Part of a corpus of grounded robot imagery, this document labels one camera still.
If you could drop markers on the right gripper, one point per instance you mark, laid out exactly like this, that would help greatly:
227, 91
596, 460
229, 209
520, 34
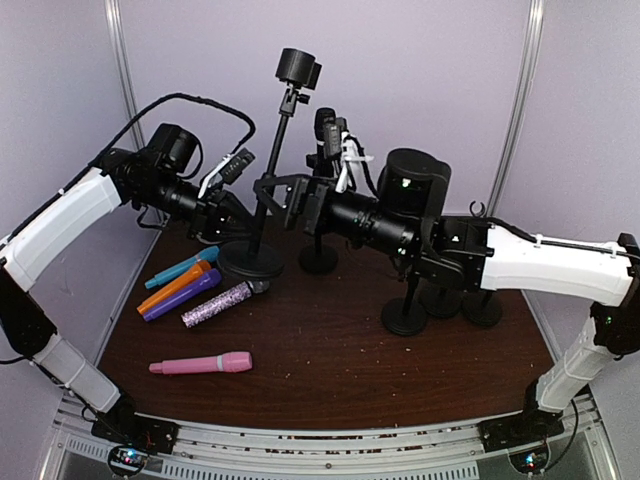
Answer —
301, 186

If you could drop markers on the blue microphone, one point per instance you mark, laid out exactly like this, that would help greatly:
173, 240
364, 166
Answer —
208, 254

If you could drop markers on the glitter mic stand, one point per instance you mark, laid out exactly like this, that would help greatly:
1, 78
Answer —
253, 259

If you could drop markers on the aluminium post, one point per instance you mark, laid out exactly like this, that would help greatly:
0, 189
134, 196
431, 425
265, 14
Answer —
529, 60
118, 45

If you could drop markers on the black microphone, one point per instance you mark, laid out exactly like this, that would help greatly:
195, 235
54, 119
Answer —
323, 116

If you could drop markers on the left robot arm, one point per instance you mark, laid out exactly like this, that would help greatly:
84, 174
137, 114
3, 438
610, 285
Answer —
154, 177

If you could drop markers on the black mic stand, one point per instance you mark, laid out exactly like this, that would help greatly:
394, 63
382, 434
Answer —
318, 259

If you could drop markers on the orange microphone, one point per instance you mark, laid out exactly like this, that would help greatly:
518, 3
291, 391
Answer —
189, 276

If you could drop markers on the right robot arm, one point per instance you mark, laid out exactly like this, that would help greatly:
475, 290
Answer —
477, 256

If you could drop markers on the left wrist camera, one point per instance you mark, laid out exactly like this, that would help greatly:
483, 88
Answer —
227, 171

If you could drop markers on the purple microphone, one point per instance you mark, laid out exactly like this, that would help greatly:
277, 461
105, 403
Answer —
206, 281

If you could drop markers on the front aluminium rail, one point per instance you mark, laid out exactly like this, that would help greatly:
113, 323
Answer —
451, 450

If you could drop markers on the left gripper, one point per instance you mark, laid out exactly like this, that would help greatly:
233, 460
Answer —
209, 216

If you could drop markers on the left aluminium post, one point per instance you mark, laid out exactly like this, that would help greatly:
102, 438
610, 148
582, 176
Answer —
118, 45

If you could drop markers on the pink mic stand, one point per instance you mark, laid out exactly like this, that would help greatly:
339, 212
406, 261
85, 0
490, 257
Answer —
405, 316

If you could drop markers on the glitter silver microphone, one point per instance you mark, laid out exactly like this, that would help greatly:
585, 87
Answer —
224, 301

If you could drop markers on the pink microphone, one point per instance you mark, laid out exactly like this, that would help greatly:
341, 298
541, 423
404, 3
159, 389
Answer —
231, 362

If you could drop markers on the right aluminium post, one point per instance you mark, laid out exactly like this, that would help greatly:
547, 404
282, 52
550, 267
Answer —
529, 60

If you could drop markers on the mic stand front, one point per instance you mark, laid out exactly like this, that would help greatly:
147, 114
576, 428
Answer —
482, 309

